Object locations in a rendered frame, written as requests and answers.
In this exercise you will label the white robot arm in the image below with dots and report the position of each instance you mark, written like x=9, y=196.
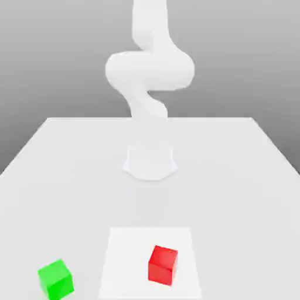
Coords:
x=150, y=70

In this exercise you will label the small red cube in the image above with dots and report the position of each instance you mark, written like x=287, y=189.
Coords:
x=162, y=264

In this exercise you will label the small green cube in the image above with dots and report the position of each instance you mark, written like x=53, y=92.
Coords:
x=56, y=280

